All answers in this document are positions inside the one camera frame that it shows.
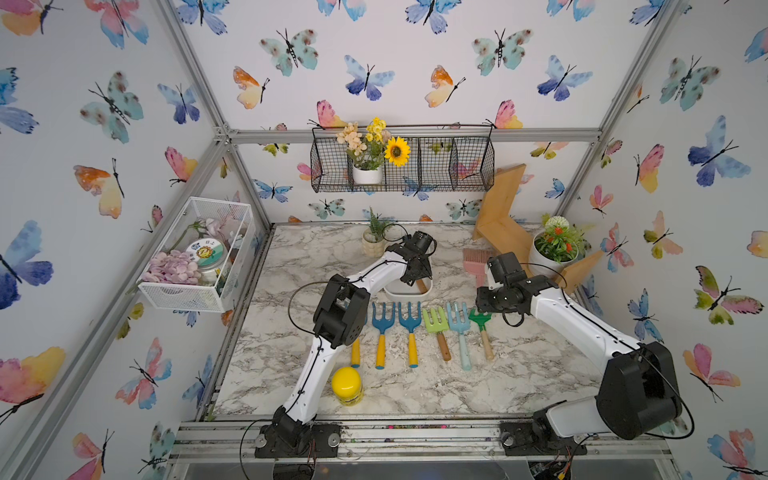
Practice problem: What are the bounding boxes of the green hand rake wooden handle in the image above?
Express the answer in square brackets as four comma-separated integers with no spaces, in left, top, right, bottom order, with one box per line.
[421,307,452,362]

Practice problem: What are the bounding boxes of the pink purple flower bunch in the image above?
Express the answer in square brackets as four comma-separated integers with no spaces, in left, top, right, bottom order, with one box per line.
[140,250,202,285]

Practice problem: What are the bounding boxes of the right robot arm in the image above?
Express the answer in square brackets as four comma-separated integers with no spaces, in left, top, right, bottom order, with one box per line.
[475,253,691,453]

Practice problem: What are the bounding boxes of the white wire wall basket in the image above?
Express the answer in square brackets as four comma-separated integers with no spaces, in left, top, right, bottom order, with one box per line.
[138,197,256,313]

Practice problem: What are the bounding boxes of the black wire wall basket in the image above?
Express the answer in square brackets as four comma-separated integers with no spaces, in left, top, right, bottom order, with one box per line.
[308,128,495,197]

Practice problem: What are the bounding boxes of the white storage box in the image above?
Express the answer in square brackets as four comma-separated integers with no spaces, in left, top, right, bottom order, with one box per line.
[383,278,433,303]

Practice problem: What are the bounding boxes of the white pot with flowers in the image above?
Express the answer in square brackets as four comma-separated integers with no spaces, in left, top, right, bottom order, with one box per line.
[336,117,411,186]

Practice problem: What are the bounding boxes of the blue hand rake yellow handle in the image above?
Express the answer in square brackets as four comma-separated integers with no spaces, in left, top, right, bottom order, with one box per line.
[398,302,421,368]

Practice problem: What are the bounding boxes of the round green tin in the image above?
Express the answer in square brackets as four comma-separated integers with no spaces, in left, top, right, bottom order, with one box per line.
[185,237,226,271]

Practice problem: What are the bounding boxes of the wooden zigzag shelf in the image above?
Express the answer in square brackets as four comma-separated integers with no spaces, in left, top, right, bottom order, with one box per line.
[473,164,602,294]

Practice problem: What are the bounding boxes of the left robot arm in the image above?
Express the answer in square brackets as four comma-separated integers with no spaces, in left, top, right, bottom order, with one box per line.
[254,231,437,459]

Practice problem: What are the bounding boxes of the small potted green plant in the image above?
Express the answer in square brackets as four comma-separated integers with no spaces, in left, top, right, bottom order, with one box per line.
[362,207,395,258]

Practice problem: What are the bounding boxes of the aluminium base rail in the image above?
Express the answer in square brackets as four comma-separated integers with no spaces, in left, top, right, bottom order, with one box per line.
[170,418,672,463]

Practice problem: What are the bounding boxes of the light blue hand rake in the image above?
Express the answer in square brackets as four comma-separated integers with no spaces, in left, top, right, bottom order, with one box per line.
[446,302,472,371]

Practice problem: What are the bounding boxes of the pink brush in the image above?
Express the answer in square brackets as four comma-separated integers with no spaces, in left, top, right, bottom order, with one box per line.
[463,248,494,287]

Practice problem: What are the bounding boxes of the white pot red flowers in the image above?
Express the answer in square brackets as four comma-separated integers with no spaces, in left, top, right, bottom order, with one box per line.
[527,214,591,279]

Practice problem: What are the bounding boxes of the dark green rake wooden handle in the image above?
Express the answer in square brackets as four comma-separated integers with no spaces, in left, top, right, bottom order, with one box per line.
[469,309,495,361]

